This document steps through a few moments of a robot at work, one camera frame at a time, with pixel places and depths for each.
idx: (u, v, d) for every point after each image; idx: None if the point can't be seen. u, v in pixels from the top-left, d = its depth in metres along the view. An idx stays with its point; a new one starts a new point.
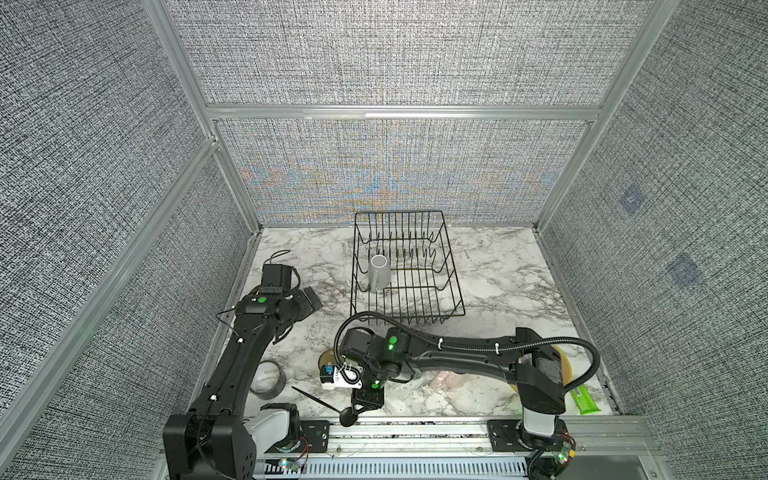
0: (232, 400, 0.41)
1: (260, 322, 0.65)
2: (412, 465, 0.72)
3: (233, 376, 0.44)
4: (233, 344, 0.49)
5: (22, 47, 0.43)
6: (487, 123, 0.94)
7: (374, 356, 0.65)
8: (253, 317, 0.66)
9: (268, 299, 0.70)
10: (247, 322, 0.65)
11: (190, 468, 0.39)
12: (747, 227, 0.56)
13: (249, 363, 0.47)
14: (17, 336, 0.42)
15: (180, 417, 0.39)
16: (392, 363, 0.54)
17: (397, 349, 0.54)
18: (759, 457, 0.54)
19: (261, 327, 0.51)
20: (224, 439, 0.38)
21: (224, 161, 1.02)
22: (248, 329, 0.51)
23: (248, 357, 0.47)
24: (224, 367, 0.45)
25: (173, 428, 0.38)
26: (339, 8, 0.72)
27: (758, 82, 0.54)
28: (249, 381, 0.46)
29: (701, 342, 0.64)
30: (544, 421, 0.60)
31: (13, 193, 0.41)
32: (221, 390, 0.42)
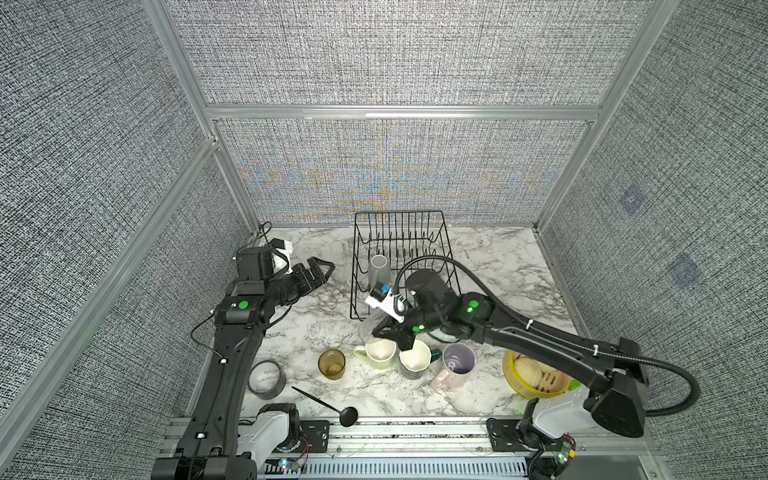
0: (222, 434, 0.39)
1: (245, 335, 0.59)
2: (412, 465, 0.72)
3: (219, 406, 0.41)
4: (216, 367, 0.44)
5: (22, 47, 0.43)
6: (487, 124, 0.94)
7: (448, 312, 0.55)
8: (237, 328, 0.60)
9: (252, 302, 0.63)
10: (228, 336, 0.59)
11: None
12: (747, 227, 0.56)
13: (237, 385, 0.43)
14: (17, 336, 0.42)
15: (168, 461, 0.37)
16: (465, 327, 0.51)
17: (477, 314, 0.51)
18: (760, 457, 0.54)
19: (245, 342, 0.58)
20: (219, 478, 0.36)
21: (224, 161, 1.02)
22: (230, 345, 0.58)
23: (235, 379, 0.43)
24: (212, 397, 0.41)
25: (163, 472, 0.36)
26: (339, 8, 0.72)
27: (758, 82, 0.54)
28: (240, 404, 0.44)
29: (701, 342, 0.64)
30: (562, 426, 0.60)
31: (13, 193, 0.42)
32: (208, 424, 0.39)
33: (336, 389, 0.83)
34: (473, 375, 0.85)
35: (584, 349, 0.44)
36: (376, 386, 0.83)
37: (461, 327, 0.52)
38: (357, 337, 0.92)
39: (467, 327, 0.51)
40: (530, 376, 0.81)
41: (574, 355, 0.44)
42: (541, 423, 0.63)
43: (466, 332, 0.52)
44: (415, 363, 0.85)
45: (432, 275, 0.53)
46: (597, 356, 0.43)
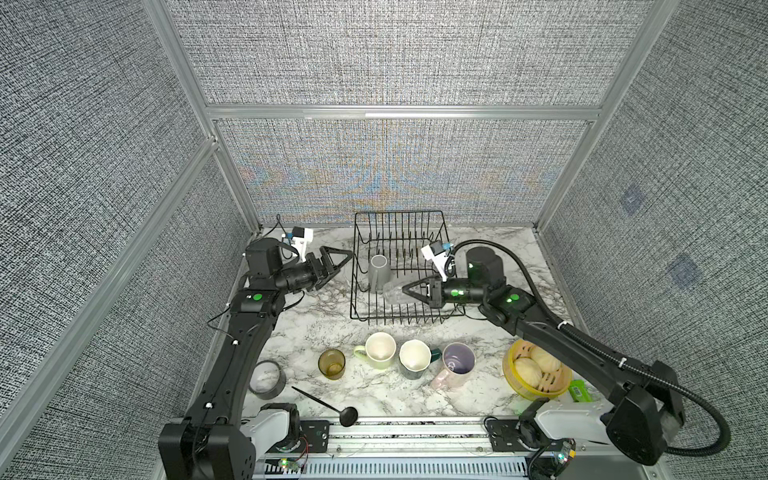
0: (229, 407, 0.40)
1: (257, 322, 0.50)
2: (412, 465, 0.72)
3: (228, 380, 0.43)
4: (228, 347, 0.47)
5: (21, 47, 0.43)
6: (487, 124, 0.94)
7: (494, 295, 0.59)
8: (250, 316, 0.51)
9: (266, 295, 0.54)
10: (240, 322, 0.50)
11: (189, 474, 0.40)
12: (747, 227, 0.56)
13: (247, 365, 0.46)
14: (17, 336, 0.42)
15: (175, 425, 0.38)
16: (503, 313, 0.56)
17: (516, 306, 0.55)
18: (760, 457, 0.54)
19: (256, 327, 0.50)
20: (221, 451, 0.37)
21: (224, 161, 1.02)
22: (242, 329, 0.49)
23: (244, 359, 0.46)
24: (222, 372, 0.44)
25: (167, 439, 0.37)
26: (339, 8, 0.72)
27: (758, 82, 0.54)
28: (248, 383, 0.46)
29: (701, 342, 0.64)
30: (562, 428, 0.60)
31: (13, 193, 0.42)
32: (217, 396, 0.41)
33: (336, 389, 0.83)
34: (473, 375, 0.85)
35: (610, 358, 0.45)
36: (376, 386, 0.83)
37: (498, 313, 0.56)
38: (357, 337, 0.92)
39: (504, 315, 0.56)
40: (529, 376, 0.79)
41: (597, 361, 0.45)
42: (544, 421, 0.63)
43: (501, 319, 0.57)
44: (415, 363, 0.85)
45: (490, 261, 0.56)
46: (622, 368, 0.44)
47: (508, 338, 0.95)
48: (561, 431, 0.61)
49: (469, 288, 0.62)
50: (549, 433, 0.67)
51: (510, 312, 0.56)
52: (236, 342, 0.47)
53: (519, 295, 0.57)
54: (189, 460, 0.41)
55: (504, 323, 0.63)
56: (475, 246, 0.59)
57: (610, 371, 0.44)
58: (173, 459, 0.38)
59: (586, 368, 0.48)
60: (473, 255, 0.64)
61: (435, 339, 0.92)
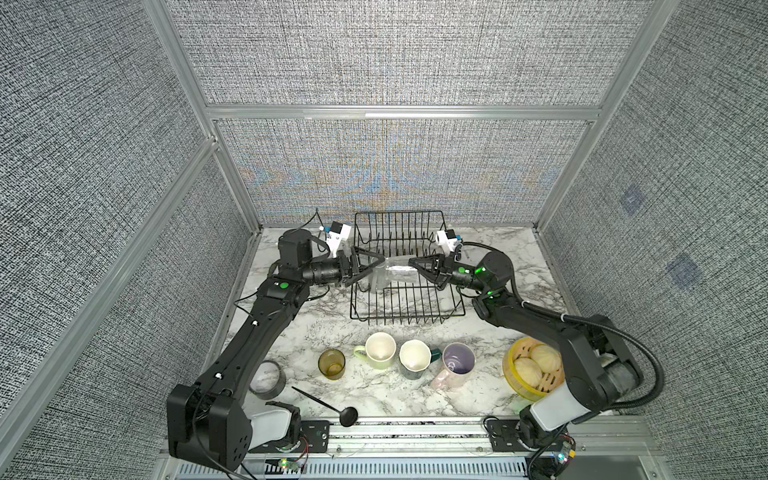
0: (236, 380, 0.42)
1: (278, 306, 0.52)
2: (412, 465, 0.72)
3: (240, 357, 0.45)
4: (248, 326, 0.49)
5: (21, 47, 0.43)
6: (487, 124, 0.94)
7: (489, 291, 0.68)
8: (273, 301, 0.53)
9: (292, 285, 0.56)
10: (264, 305, 0.52)
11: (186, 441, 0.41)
12: (747, 227, 0.56)
13: (261, 348, 0.48)
14: (17, 336, 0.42)
15: (184, 387, 0.40)
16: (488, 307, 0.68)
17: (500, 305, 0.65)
18: (760, 457, 0.54)
19: (278, 313, 0.51)
20: (220, 422, 0.39)
21: (224, 162, 1.02)
22: (265, 313, 0.51)
23: (262, 339, 0.48)
24: (237, 346, 0.46)
25: (175, 399, 0.39)
26: (339, 8, 0.72)
27: (758, 82, 0.54)
28: (257, 365, 0.47)
29: (701, 342, 0.64)
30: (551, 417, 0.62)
31: (13, 193, 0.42)
32: (227, 369, 0.43)
33: (335, 389, 0.83)
34: (473, 375, 0.85)
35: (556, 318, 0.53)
36: (376, 386, 0.83)
37: (483, 307, 0.68)
38: (357, 337, 0.92)
39: (488, 310, 0.68)
40: (530, 377, 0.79)
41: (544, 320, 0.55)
42: (538, 411, 0.65)
43: (483, 312, 0.69)
44: (415, 363, 0.85)
45: (506, 276, 0.62)
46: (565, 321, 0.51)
47: (508, 338, 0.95)
48: (551, 418, 0.62)
49: (473, 276, 0.70)
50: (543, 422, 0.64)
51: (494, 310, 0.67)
52: (256, 324, 0.49)
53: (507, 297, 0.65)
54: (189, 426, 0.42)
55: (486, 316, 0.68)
56: (500, 255, 0.63)
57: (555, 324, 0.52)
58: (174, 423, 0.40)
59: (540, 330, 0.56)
60: (490, 260, 0.63)
61: (435, 339, 0.92)
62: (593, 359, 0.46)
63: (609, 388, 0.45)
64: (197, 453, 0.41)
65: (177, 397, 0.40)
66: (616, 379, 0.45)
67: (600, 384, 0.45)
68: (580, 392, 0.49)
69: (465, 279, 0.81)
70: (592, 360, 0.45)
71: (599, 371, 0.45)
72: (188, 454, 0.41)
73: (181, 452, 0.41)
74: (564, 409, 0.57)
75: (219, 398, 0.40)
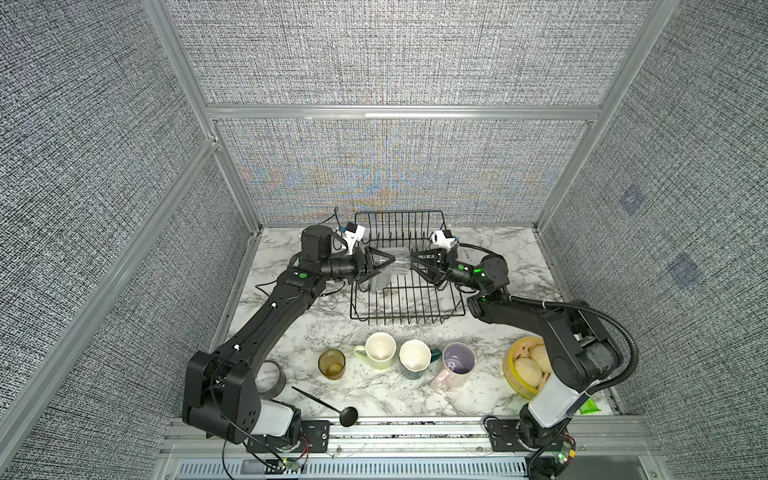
0: (251, 353, 0.44)
1: (297, 293, 0.55)
2: (412, 465, 0.72)
3: (258, 334, 0.47)
4: (267, 305, 0.52)
5: (22, 47, 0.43)
6: (487, 123, 0.94)
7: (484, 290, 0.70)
8: (291, 289, 0.55)
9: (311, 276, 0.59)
10: (283, 290, 0.55)
11: (200, 405, 0.42)
12: (747, 227, 0.56)
13: (277, 330, 0.50)
14: (17, 336, 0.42)
15: (204, 355, 0.43)
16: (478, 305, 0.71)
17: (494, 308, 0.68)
18: (760, 457, 0.54)
19: (296, 298, 0.54)
20: (234, 390, 0.41)
21: (223, 161, 1.02)
22: (284, 297, 0.54)
23: (276, 320, 0.50)
24: (256, 322, 0.48)
25: (195, 365, 0.42)
26: (339, 8, 0.72)
27: (758, 82, 0.54)
28: (275, 342, 0.50)
29: (701, 342, 0.64)
30: (548, 412, 0.62)
31: (13, 193, 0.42)
32: (244, 342, 0.45)
33: (335, 389, 0.83)
34: (473, 375, 0.85)
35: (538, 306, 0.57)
36: (376, 386, 0.83)
37: (478, 305, 0.71)
38: (357, 337, 0.92)
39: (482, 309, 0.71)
40: (530, 376, 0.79)
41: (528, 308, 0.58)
42: (537, 406, 0.65)
43: (477, 311, 0.72)
44: (415, 362, 0.85)
45: (503, 284, 0.64)
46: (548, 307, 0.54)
47: (508, 338, 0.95)
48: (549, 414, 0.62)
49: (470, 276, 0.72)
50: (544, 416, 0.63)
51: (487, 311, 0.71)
52: (275, 307, 0.51)
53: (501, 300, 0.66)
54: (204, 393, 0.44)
55: (479, 313, 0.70)
56: (503, 264, 0.65)
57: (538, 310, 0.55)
58: (192, 387, 0.42)
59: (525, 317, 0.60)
60: (491, 266, 0.64)
61: (435, 339, 0.92)
62: (573, 339, 0.48)
63: (589, 366, 0.47)
64: (208, 420, 0.43)
65: (197, 363, 0.42)
66: (594, 357, 0.48)
67: (579, 362, 0.47)
68: (563, 373, 0.51)
69: (463, 277, 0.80)
70: (572, 341, 0.48)
71: (579, 350, 0.48)
72: (201, 420, 0.43)
73: (194, 416, 0.43)
74: (556, 399, 0.59)
75: (237, 367, 0.42)
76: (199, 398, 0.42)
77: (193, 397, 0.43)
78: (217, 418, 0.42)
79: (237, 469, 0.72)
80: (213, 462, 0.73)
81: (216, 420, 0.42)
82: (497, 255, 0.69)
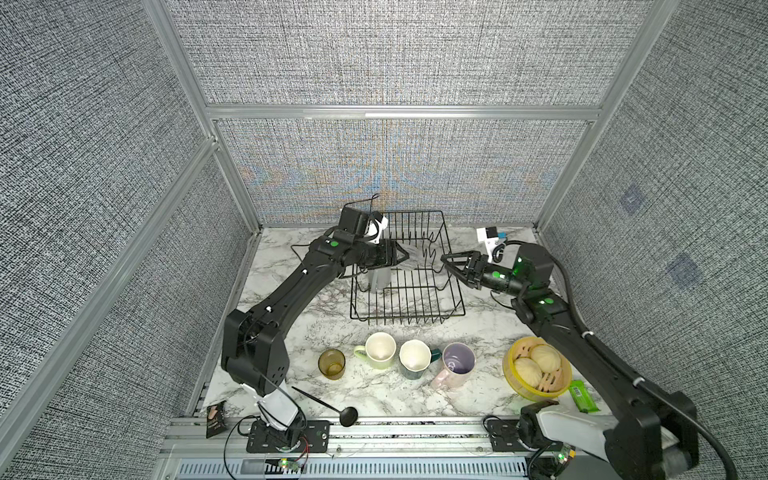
0: (282, 316, 0.47)
1: (327, 261, 0.56)
2: (412, 465, 0.72)
3: (288, 297, 0.49)
4: (298, 271, 0.54)
5: (21, 47, 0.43)
6: (487, 123, 0.94)
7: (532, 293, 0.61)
8: (321, 256, 0.57)
9: (342, 244, 0.59)
10: (315, 258, 0.56)
11: (237, 357, 0.47)
12: (747, 227, 0.56)
13: (307, 294, 0.52)
14: (17, 336, 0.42)
15: (239, 312, 0.46)
16: (530, 310, 0.58)
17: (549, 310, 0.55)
18: (760, 457, 0.54)
19: (326, 267, 0.55)
20: (264, 349, 0.44)
21: (223, 161, 1.02)
22: (315, 264, 0.55)
23: (306, 288, 0.51)
24: (288, 286, 0.51)
25: (231, 321, 0.46)
26: (339, 8, 0.72)
27: (758, 82, 0.54)
28: (304, 307, 0.53)
29: (701, 342, 0.64)
30: (559, 429, 0.60)
31: (13, 193, 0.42)
32: (276, 304, 0.48)
33: (335, 389, 0.83)
34: (473, 375, 0.85)
35: (627, 374, 0.45)
36: (376, 386, 0.83)
37: (527, 309, 0.58)
38: (357, 337, 0.92)
39: (533, 314, 0.57)
40: (530, 376, 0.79)
41: (609, 372, 0.46)
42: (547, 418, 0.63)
43: (527, 317, 0.59)
44: (415, 362, 0.85)
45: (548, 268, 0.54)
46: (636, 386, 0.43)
47: (508, 338, 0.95)
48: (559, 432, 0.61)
49: (511, 279, 0.64)
50: (549, 429, 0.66)
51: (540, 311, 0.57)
52: (305, 273, 0.53)
53: (557, 302, 0.57)
54: (239, 347, 0.49)
55: (530, 322, 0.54)
56: (537, 246, 0.57)
57: (623, 385, 0.44)
58: (228, 339, 0.47)
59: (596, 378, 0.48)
60: (530, 251, 0.57)
61: (435, 339, 0.92)
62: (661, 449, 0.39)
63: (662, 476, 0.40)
64: (243, 370, 0.47)
65: (232, 319, 0.46)
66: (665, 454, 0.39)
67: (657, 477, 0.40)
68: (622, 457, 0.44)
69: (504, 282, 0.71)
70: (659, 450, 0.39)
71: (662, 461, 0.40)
72: (235, 370, 0.48)
73: (231, 365, 0.48)
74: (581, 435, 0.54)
75: (266, 328, 0.44)
76: (235, 351, 0.47)
77: (231, 349, 0.47)
78: (250, 371, 0.47)
79: (237, 469, 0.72)
80: (214, 462, 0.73)
81: (247, 373, 0.47)
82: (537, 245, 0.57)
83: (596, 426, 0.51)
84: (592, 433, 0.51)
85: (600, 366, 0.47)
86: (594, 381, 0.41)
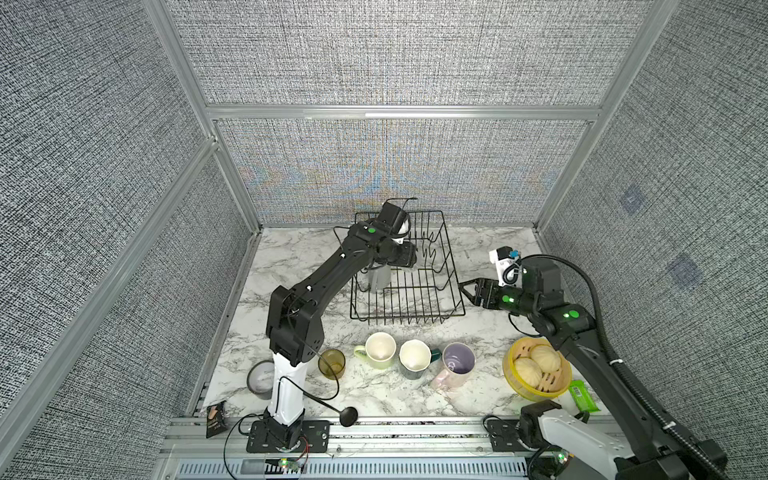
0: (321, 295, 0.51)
1: (363, 247, 0.59)
2: (412, 465, 0.72)
3: (326, 279, 0.54)
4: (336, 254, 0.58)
5: (21, 47, 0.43)
6: (487, 123, 0.94)
7: (549, 305, 0.57)
8: (359, 241, 0.60)
9: (379, 232, 0.62)
10: (352, 243, 0.60)
11: (278, 328, 0.54)
12: (747, 227, 0.56)
13: (345, 276, 0.56)
14: (17, 336, 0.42)
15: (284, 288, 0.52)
16: (552, 323, 0.53)
17: (573, 323, 0.51)
18: (760, 457, 0.54)
19: (362, 253, 0.59)
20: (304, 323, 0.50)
21: (224, 161, 1.02)
22: (351, 249, 0.59)
23: (343, 270, 0.55)
24: (328, 267, 0.55)
25: (277, 295, 0.51)
26: (339, 8, 0.72)
27: (758, 82, 0.54)
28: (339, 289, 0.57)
29: (701, 342, 0.64)
30: (562, 437, 0.60)
31: (13, 193, 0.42)
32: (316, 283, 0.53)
33: (335, 389, 0.83)
34: (473, 375, 0.85)
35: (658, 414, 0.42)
36: (376, 386, 0.83)
37: (547, 321, 0.53)
38: (358, 337, 0.92)
39: (555, 326, 0.53)
40: (530, 376, 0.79)
41: (638, 411, 0.42)
42: (550, 425, 0.63)
43: (548, 329, 0.54)
44: (415, 363, 0.85)
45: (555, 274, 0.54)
46: (665, 430, 0.40)
47: (508, 338, 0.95)
48: (560, 440, 0.61)
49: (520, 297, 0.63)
50: (549, 432, 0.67)
51: (562, 323, 0.52)
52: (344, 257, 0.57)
53: (581, 313, 0.52)
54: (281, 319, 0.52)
55: (552, 335, 0.54)
56: (539, 257, 0.57)
57: (651, 428, 0.41)
58: (273, 310, 0.53)
59: (622, 414, 0.45)
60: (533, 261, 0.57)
61: (435, 339, 0.92)
62: None
63: None
64: (283, 340, 0.54)
65: (278, 294, 0.51)
66: None
67: None
68: None
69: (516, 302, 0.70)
70: None
71: None
72: (276, 338, 0.55)
73: (273, 334, 0.55)
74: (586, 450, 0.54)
75: (306, 304, 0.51)
76: (277, 321, 0.53)
77: (274, 319, 0.53)
78: (290, 341, 0.53)
79: (237, 469, 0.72)
80: (213, 462, 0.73)
81: (285, 342, 0.54)
82: (547, 256, 0.57)
83: (608, 448, 0.50)
84: (601, 453, 0.50)
85: (629, 402, 0.43)
86: (620, 417, 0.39)
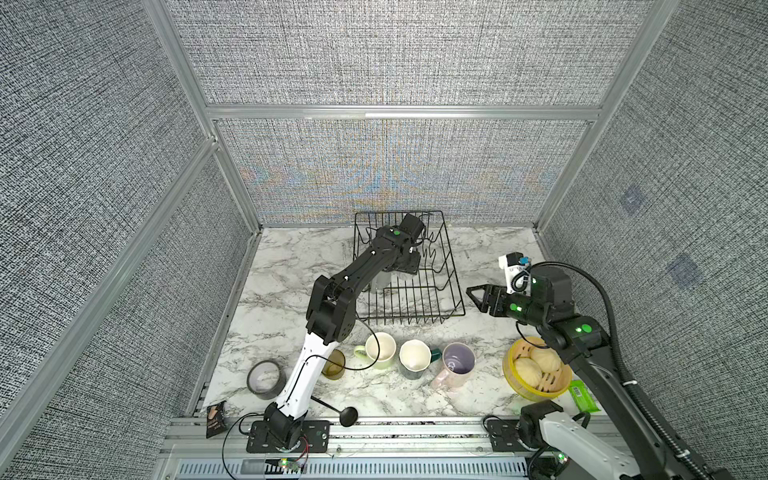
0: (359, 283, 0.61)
1: (390, 246, 0.69)
2: (411, 465, 0.72)
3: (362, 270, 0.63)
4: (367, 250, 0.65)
5: (21, 47, 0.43)
6: (487, 123, 0.94)
7: (559, 317, 0.54)
8: (385, 240, 0.70)
9: (402, 234, 0.72)
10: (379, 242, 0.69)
11: (316, 311, 0.64)
12: (747, 228, 0.56)
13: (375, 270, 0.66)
14: (17, 336, 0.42)
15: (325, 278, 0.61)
16: (563, 336, 0.51)
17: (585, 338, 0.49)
18: (760, 457, 0.54)
19: (389, 251, 0.68)
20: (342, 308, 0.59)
21: (224, 161, 1.02)
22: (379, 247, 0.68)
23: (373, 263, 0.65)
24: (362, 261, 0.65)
25: (318, 283, 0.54)
26: (339, 8, 0.72)
27: (758, 82, 0.54)
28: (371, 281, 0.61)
29: (701, 342, 0.64)
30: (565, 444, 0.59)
31: (13, 193, 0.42)
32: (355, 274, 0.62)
33: (335, 389, 0.83)
34: (473, 375, 0.85)
35: (671, 442, 0.40)
36: (376, 386, 0.83)
37: (558, 335, 0.51)
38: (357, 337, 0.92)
39: (566, 340, 0.50)
40: (530, 377, 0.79)
41: (650, 437, 0.41)
42: (552, 431, 0.62)
43: (558, 342, 0.52)
44: (415, 363, 0.85)
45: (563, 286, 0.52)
46: (679, 458, 0.39)
47: (508, 338, 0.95)
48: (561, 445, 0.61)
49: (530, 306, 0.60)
50: (549, 436, 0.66)
51: (574, 338, 0.50)
52: (373, 253, 0.67)
53: (593, 327, 0.50)
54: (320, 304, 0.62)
55: (561, 349, 0.51)
56: (541, 266, 0.55)
57: (664, 456, 0.40)
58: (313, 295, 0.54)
59: (635, 440, 0.44)
60: (541, 271, 0.55)
61: (435, 339, 0.92)
62: None
63: None
64: (320, 323, 0.64)
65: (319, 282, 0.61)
66: None
67: None
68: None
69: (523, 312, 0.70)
70: None
71: None
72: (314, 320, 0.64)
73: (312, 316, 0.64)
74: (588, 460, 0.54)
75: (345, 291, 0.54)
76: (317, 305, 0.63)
77: (313, 303, 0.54)
78: (326, 325, 0.63)
79: (237, 469, 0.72)
80: (213, 462, 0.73)
81: (322, 324, 0.63)
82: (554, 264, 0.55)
83: (613, 463, 0.49)
84: (605, 466, 0.50)
85: (641, 427, 0.42)
86: (634, 444, 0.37)
